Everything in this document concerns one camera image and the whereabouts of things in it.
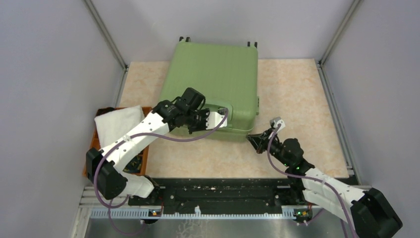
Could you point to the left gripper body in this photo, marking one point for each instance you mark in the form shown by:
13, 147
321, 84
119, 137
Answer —
196, 122

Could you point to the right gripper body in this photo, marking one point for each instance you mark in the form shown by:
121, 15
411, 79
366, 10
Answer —
275, 146

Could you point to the green suitcase blue lining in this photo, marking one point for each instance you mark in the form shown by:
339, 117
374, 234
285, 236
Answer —
226, 75

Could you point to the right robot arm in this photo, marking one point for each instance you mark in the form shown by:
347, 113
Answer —
367, 212

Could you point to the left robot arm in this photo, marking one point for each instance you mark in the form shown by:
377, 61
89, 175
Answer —
105, 167

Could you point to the patterned item in tray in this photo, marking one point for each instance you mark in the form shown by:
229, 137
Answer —
134, 166

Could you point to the white fluffy towel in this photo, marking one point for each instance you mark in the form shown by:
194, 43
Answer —
112, 123

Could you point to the orange wooden tray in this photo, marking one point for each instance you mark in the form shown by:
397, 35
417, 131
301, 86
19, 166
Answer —
95, 143

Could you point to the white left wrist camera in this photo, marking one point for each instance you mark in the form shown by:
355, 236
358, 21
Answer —
216, 120

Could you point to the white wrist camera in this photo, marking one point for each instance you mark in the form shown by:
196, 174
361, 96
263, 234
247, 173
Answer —
216, 120
277, 124

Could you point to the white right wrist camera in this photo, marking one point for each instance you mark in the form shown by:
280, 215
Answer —
277, 124

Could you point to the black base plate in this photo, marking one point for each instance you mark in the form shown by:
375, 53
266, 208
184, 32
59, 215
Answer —
237, 196

